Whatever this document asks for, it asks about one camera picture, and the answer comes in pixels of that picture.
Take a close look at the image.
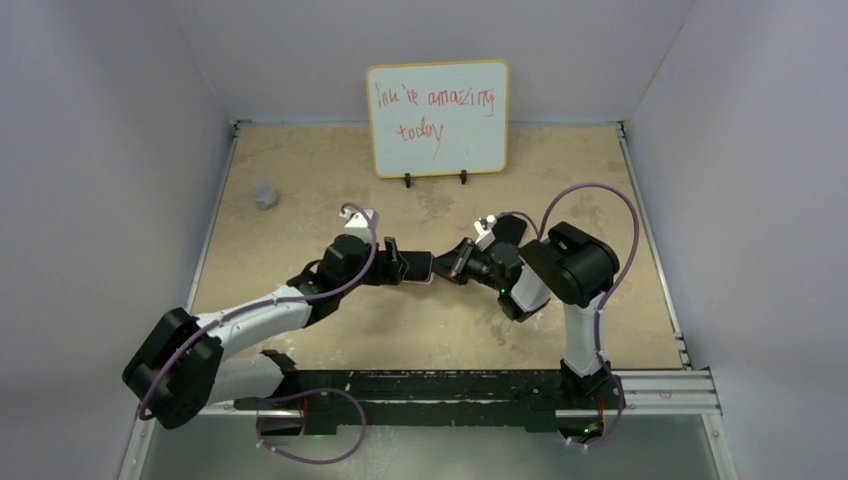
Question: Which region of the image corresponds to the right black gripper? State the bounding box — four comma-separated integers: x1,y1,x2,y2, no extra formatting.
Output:
423,236,506,291

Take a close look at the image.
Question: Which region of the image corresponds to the black phone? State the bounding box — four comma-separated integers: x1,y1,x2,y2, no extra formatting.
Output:
492,214,528,246

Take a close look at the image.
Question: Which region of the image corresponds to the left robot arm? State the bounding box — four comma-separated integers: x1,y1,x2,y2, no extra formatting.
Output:
122,234,414,429

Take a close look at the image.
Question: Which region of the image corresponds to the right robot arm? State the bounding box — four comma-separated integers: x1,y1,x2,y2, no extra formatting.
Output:
432,214,620,407

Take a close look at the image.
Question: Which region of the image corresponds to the black whiteboard stand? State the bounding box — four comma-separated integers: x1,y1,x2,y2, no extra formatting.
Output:
402,169,470,189

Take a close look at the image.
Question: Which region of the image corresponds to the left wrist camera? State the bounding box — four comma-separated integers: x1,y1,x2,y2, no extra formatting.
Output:
339,207,379,243

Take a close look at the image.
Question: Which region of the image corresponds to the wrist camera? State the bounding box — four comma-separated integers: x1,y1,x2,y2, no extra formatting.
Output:
473,215,497,251
339,207,379,243

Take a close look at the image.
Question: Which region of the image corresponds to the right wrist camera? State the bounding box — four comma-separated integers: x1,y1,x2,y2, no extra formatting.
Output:
473,215,497,251

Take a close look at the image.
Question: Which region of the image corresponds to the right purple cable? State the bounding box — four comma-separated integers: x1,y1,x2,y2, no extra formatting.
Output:
500,183,642,452

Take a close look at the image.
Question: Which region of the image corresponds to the white board with yellow frame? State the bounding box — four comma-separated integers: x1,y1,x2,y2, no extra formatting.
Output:
365,59,511,179

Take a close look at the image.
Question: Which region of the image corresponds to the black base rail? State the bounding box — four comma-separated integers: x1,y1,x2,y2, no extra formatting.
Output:
235,366,626,441

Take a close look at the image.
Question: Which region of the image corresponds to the aluminium frame rail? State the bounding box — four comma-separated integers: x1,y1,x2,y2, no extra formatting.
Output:
120,370,735,479

